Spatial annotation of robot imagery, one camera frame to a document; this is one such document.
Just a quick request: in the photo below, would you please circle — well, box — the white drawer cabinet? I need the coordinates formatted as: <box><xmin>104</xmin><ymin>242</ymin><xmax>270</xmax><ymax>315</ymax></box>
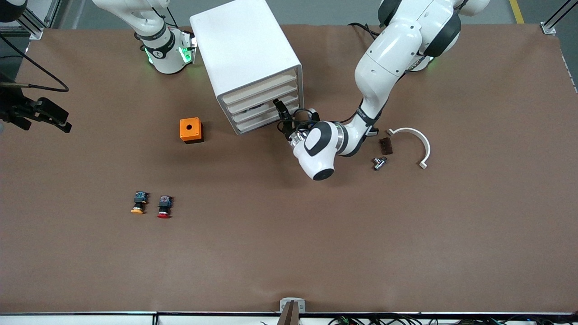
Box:
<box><xmin>190</xmin><ymin>0</ymin><xmax>304</xmax><ymax>135</ymax></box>

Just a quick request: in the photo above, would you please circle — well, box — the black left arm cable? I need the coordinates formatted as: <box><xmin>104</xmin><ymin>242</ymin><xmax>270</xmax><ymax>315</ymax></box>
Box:
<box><xmin>282</xmin><ymin>107</ymin><xmax>362</xmax><ymax>136</ymax></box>

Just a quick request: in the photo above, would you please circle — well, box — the aluminium frame post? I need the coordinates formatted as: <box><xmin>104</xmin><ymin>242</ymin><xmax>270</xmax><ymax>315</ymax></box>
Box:
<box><xmin>540</xmin><ymin>0</ymin><xmax>578</xmax><ymax>35</ymax></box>
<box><xmin>13</xmin><ymin>0</ymin><xmax>62</xmax><ymax>40</ymax></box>

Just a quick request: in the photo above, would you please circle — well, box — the red push button switch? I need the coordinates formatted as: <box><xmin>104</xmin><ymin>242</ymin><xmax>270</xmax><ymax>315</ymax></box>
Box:
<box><xmin>157</xmin><ymin>195</ymin><xmax>174</xmax><ymax>219</ymax></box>

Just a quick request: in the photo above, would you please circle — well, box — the white table frame rail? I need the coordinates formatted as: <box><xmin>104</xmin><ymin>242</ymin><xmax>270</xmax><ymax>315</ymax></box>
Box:
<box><xmin>0</xmin><ymin>311</ymin><xmax>578</xmax><ymax>325</ymax></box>

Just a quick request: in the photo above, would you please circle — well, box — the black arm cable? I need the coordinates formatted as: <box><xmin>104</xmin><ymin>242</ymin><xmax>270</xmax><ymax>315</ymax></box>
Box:
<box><xmin>0</xmin><ymin>34</ymin><xmax>70</xmax><ymax>93</ymax></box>
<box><xmin>282</xmin><ymin>107</ymin><xmax>362</xmax><ymax>136</ymax></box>

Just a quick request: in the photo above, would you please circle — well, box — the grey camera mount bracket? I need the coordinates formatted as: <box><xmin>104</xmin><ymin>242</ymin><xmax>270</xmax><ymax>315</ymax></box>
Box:
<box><xmin>279</xmin><ymin>297</ymin><xmax>306</xmax><ymax>325</ymax></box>

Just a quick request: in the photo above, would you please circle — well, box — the orange push button switch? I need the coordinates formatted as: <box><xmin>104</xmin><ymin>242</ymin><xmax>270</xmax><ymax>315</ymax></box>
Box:
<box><xmin>131</xmin><ymin>191</ymin><xmax>149</xmax><ymax>215</ymax></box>

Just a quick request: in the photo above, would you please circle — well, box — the black base cable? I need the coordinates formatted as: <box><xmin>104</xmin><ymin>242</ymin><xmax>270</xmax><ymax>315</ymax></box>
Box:
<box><xmin>348</xmin><ymin>23</ymin><xmax>381</xmax><ymax>39</ymax></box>

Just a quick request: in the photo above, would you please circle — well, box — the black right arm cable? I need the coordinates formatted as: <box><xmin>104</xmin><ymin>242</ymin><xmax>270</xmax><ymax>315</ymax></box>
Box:
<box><xmin>0</xmin><ymin>34</ymin><xmax>70</xmax><ymax>93</ymax></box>

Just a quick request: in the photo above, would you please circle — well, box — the orange box with hole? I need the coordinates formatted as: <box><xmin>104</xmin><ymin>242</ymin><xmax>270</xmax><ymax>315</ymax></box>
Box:
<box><xmin>179</xmin><ymin>117</ymin><xmax>204</xmax><ymax>144</ymax></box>

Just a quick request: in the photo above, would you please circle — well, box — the white curved bracket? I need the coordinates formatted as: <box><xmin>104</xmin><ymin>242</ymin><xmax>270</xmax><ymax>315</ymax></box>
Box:
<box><xmin>387</xmin><ymin>127</ymin><xmax>431</xmax><ymax>170</ymax></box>

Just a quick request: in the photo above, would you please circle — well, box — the white plastic drawer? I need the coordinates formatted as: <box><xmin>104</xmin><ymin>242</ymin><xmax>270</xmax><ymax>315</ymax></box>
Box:
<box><xmin>225</xmin><ymin>80</ymin><xmax>300</xmax><ymax>114</ymax></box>
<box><xmin>221</xmin><ymin>69</ymin><xmax>299</xmax><ymax>105</ymax></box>
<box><xmin>229</xmin><ymin>90</ymin><xmax>301</xmax><ymax>125</ymax></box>
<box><xmin>235</xmin><ymin>100</ymin><xmax>303</xmax><ymax>135</ymax></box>

